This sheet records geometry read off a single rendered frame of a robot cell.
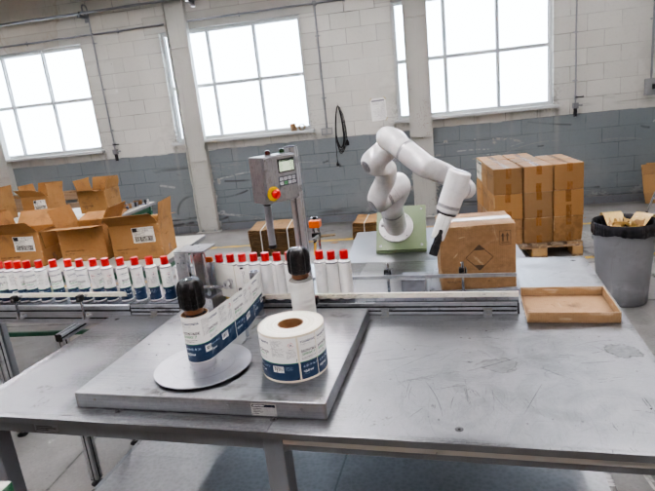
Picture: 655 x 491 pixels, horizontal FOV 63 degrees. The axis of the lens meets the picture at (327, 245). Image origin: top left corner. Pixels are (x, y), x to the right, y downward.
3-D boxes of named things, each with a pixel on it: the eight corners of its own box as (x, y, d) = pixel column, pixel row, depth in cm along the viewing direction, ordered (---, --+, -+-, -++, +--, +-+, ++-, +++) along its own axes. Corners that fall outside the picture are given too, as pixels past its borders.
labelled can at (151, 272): (148, 302, 240) (139, 258, 235) (155, 297, 245) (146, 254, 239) (159, 302, 238) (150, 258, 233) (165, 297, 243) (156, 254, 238)
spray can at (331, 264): (327, 301, 217) (323, 252, 212) (329, 296, 222) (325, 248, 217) (340, 300, 216) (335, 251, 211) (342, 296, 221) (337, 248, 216)
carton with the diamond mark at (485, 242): (442, 290, 224) (438, 228, 217) (438, 273, 247) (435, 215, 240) (517, 286, 219) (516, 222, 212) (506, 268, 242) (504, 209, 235)
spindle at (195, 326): (183, 369, 168) (167, 283, 161) (197, 357, 176) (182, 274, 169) (210, 370, 166) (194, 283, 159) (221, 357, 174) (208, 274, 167)
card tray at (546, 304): (527, 322, 190) (527, 312, 189) (520, 296, 214) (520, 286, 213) (621, 322, 182) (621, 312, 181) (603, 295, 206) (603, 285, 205)
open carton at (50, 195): (17, 222, 579) (8, 187, 570) (43, 213, 619) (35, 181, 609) (48, 219, 571) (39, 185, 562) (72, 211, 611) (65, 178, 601)
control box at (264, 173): (253, 204, 222) (248, 157, 217) (287, 196, 232) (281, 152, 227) (267, 205, 214) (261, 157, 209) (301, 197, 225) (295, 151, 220)
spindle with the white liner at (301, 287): (290, 331, 192) (280, 251, 184) (298, 321, 200) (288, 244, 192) (315, 331, 189) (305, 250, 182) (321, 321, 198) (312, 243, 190)
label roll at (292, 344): (250, 371, 165) (244, 327, 162) (297, 346, 179) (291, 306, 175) (294, 390, 151) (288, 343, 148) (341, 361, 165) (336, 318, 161)
